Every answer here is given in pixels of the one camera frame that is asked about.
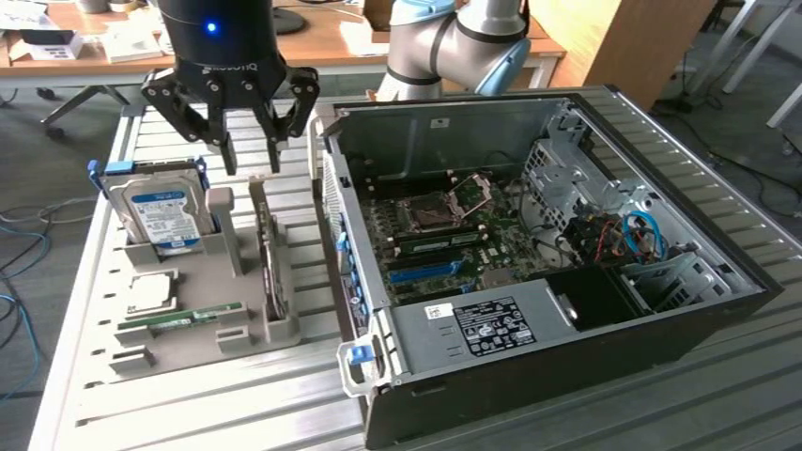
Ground hard disk with blue caddy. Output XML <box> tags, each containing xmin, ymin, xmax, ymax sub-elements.
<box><xmin>87</xmin><ymin>156</ymin><xmax>212</xmax><ymax>257</ymax></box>

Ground blue wire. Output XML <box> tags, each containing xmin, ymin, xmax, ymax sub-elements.
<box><xmin>623</xmin><ymin>210</ymin><xmax>668</xmax><ymax>262</ymax></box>

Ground metal socket cover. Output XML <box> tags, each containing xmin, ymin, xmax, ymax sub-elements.
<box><xmin>447</xmin><ymin>172</ymin><xmax>498</xmax><ymax>220</ymax></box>

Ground brown cardboard box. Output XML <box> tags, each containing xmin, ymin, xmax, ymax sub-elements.
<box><xmin>362</xmin><ymin>0</ymin><xmax>402</xmax><ymax>32</ymax></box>

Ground grey parts rack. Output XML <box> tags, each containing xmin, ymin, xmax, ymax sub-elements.
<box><xmin>105</xmin><ymin>186</ymin><xmax>303</xmax><ymax>377</ymax></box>

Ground red and black wires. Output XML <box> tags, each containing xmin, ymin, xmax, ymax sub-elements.
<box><xmin>591</xmin><ymin>218</ymin><xmax>628</xmax><ymax>264</ymax></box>

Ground green RAM stick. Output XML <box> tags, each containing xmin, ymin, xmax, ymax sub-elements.
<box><xmin>116</xmin><ymin>303</ymin><xmax>243</xmax><ymax>331</ymax></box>

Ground plain white box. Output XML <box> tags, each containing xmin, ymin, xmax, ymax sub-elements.
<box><xmin>99</xmin><ymin>23</ymin><xmax>165</xmax><ymax>65</ymax></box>

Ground black floor cable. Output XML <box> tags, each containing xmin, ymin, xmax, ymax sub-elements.
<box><xmin>650</xmin><ymin>46</ymin><xmax>710</xmax><ymax>117</ymax></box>

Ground wooden cabinet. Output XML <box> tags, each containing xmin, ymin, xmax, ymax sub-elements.
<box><xmin>528</xmin><ymin>0</ymin><xmax>719</xmax><ymax>110</ymax></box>

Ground blue expansion slot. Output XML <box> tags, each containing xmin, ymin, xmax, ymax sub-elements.
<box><xmin>387</xmin><ymin>262</ymin><xmax>463</xmax><ymax>285</ymax></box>

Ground grey floor cable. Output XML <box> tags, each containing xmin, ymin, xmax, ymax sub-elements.
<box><xmin>0</xmin><ymin>196</ymin><xmax>96</xmax><ymax>225</ymax></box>

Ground wooden desk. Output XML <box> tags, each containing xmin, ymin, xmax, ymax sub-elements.
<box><xmin>0</xmin><ymin>0</ymin><xmax>568</xmax><ymax>102</ymax></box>

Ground grey desk leg with castor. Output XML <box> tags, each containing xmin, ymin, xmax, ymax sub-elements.
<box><xmin>40</xmin><ymin>84</ymin><xmax>132</xmax><ymax>140</ymax></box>

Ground RAM stick with label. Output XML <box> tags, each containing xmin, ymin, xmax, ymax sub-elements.
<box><xmin>391</xmin><ymin>231</ymin><xmax>487</xmax><ymax>257</ymax></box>

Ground white paper sheets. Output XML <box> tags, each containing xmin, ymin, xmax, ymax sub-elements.
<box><xmin>340</xmin><ymin>21</ymin><xmax>394</xmax><ymax>57</ymax></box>

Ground white table frame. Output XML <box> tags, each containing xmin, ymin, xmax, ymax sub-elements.
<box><xmin>719</xmin><ymin>0</ymin><xmax>802</xmax><ymax>131</ymax></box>

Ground black monitor stand base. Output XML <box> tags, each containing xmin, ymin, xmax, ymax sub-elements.
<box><xmin>272</xmin><ymin>5</ymin><xmax>308</xmax><ymax>37</ymax></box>

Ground metal disk bay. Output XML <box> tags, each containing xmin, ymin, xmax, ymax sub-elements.
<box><xmin>616</xmin><ymin>251</ymin><xmax>738</xmax><ymax>314</ymax></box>

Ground black long expansion slot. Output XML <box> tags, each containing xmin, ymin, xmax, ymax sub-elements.
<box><xmin>382</xmin><ymin>255</ymin><xmax>459</xmax><ymax>272</ymax></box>

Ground blue floor cable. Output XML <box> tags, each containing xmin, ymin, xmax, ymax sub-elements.
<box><xmin>0</xmin><ymin>224</ymin><xmax>51</xmax><ymax>401</ymax></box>

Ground perforated metal drive cage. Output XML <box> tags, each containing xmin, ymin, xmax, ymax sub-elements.
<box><xmin>523</xmin><ymin>138</ymin><xmax>666</xmax><ymax>227</ymax></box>

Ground grey power supply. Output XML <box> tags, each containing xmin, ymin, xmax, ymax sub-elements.
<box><xmin>384</xmin><ymin>280</ymin><xmax>582</xmax><ymax>375</ymax></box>

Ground black graphics card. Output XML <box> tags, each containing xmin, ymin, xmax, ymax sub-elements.
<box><xmin>248</xmin><ymin>174</ymin><xmax>292</xmax><ymax>325</ymax></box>

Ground green motherboard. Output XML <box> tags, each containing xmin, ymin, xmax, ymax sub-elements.
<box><xmin>360</xmin><ymin>178</ymin><xmax>566</xmax><ymax>306</ymax></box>

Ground printed paper stack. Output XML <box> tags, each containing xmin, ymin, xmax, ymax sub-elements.
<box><xmin>0</xmin><ymin>3</ymin><xmax>63</xmax><ymax>32</ymax></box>

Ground white box with black lid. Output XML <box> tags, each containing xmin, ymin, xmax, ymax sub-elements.
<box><xmin>17</xmin><ymin>29</ymin><xmax>87</xmax><ymax>61</ymax></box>

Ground silver CPU chip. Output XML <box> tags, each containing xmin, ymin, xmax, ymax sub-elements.
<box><xmin>127</xmin><ymin>274</ymin><xmax>177</xmax><ymax>315</ymax></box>

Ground black open PC case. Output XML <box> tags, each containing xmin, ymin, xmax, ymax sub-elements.
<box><xmin>305</xmin><ymin>84</ymin><xmax>785</xmax><ymax>450</ymax></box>

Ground CPU socket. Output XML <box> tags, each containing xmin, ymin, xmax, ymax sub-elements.
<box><xmin>398</xmin><ymin>194</ymin><xmax>458</xmax><ymax>234</ymax></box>

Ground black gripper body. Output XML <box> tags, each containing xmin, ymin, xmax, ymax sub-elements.
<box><xmin>155</xmin><ymin>0</ymin><xmax>289</xmax><ymax>113</ymax></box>

